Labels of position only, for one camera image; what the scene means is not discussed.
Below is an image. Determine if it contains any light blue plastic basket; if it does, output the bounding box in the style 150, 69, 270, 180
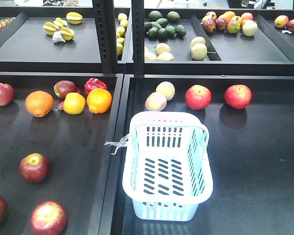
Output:
122, 111, 213, 221

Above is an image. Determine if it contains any red yellow apple front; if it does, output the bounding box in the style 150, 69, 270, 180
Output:
30, 201, 67, 235

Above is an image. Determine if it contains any pale peach front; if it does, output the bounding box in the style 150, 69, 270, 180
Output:
145, 92, 167, 111

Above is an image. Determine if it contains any pale peach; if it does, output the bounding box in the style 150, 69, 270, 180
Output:
145, 92, 167, 111
155, 81, 175, 101

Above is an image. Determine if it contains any clear plastic tag strip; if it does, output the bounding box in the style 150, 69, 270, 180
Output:
104, 134, 130, 155

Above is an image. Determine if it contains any pale peach rear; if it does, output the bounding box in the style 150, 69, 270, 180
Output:
155, 81, 175, 101

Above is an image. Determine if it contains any orange right of pepper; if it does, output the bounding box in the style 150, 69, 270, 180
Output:
86, 88, 113, 114

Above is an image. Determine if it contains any orange of pepper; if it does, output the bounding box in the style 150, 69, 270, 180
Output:
25, 91, 54, 118
86, 88, 113, 114

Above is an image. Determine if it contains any red apple right tray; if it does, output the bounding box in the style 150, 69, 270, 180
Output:
185, 85, 212, 110

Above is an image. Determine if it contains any red bell pepper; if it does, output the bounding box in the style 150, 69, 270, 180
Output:
84, 77, 108, 95

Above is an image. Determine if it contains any yellow round fruit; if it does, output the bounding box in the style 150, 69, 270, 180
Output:
63, 93, 86, 115

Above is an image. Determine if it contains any red chili pepper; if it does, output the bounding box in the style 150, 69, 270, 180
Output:
55, 101, 64, 111

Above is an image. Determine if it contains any black wooden display stand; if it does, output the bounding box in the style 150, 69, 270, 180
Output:
0, 0, 294, 235

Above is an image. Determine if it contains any dark red apple rear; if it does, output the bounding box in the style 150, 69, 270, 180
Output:
53, 80, 77, 99

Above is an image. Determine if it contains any red apple far right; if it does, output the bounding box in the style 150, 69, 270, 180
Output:
224, 84, 252, 110

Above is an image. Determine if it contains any orange left of pepper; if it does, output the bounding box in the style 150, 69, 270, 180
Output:
25, 91, 54, 118

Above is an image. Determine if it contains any white garlic bulb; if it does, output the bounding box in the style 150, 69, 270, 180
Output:
52, 31, 66, 43

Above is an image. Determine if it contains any red apple upper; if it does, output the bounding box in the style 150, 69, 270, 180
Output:
19, 153, 49, 183

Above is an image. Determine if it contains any big red apple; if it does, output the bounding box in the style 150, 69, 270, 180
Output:
0, 82, 14, 106

